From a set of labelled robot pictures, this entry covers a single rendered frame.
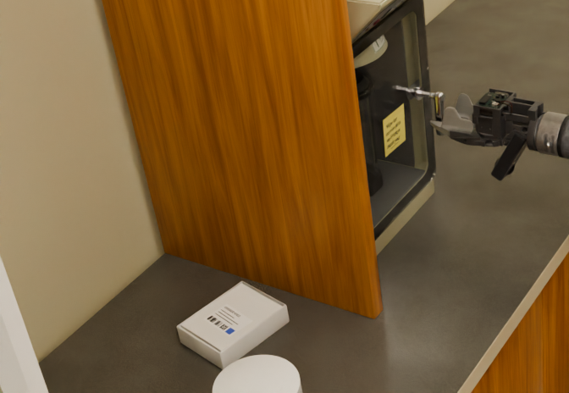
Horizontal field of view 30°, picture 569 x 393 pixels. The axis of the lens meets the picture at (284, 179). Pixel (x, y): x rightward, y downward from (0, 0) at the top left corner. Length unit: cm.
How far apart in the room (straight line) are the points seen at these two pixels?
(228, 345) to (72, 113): 49
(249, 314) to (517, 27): 130
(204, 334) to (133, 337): 16
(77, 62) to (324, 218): 52
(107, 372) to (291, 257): 38
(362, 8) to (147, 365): 72
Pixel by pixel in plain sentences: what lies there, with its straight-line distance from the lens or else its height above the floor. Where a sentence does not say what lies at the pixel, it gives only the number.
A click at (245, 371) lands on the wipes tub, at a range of 160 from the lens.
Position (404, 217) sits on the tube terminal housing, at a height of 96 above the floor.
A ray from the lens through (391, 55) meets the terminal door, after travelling 190.
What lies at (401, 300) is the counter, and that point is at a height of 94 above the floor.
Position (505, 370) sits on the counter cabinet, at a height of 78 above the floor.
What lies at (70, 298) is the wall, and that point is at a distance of 202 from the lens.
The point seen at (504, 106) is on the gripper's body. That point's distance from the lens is 192.
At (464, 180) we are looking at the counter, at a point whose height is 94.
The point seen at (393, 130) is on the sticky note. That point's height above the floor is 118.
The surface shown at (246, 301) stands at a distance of 190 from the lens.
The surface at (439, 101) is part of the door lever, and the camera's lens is 199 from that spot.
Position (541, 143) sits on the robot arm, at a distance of 190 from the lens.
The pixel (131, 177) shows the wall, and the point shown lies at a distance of 206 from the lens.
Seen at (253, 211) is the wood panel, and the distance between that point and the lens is 190.
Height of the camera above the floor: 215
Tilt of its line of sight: 32 degrees down
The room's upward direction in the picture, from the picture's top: 9 degrees counter-clockwise
